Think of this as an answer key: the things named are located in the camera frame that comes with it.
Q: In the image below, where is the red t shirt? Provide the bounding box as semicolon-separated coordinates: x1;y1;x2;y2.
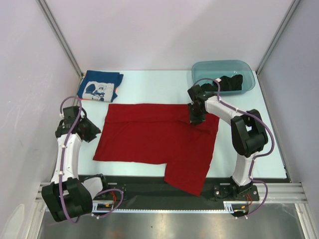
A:
93;104;219;196

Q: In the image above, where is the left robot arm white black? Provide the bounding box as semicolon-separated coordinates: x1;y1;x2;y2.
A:
41;106;110;223

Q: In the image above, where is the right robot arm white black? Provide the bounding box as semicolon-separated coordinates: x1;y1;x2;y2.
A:
187;85;269;200

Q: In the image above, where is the folded blue printed t shirt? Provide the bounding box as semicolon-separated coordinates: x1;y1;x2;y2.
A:
77;70;124;103

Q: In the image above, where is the teal plastic bin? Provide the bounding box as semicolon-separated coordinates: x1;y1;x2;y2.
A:
191;60;256;95

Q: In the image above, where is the black t shirt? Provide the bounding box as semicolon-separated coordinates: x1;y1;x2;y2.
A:
201;75;243;92

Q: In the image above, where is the white slotted cable duct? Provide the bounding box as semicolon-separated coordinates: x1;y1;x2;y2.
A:
91;201;251;218

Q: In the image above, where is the left aluminium frame post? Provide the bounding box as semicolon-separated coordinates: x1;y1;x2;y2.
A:
36;0;84;79

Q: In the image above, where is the aluminium frame post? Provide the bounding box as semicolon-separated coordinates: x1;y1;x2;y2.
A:
256;0;301;75
36;0;84;79

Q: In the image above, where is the aluminium front frame rail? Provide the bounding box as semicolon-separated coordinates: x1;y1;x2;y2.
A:
35;182;308;204

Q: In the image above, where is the right aluminium frame post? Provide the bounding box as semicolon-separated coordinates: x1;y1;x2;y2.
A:
256;0;301;75

